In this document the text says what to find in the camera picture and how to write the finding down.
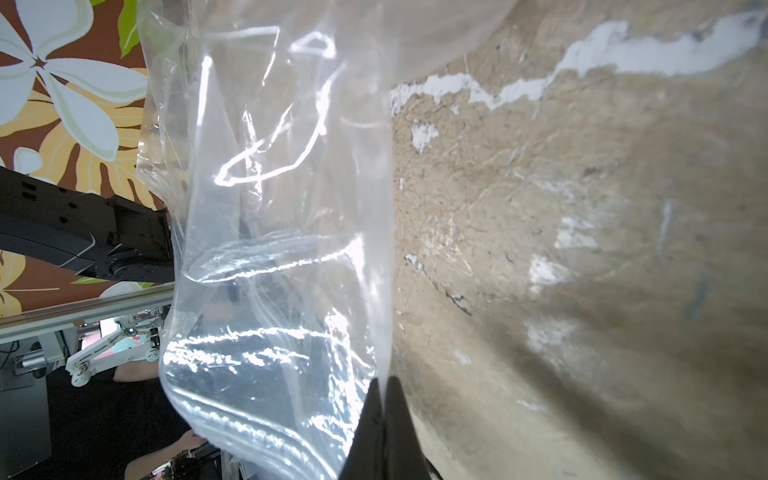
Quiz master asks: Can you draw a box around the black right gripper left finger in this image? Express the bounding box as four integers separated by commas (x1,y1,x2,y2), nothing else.
338,383,384,480

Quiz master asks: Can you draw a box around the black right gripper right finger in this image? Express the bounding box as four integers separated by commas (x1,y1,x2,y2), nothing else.
384,376,442,480

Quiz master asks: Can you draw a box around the clear plastic vacuum bag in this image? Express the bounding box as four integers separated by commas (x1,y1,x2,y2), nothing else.
137,1,512,479

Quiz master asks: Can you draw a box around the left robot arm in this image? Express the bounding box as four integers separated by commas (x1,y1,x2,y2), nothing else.
1,168,174,284

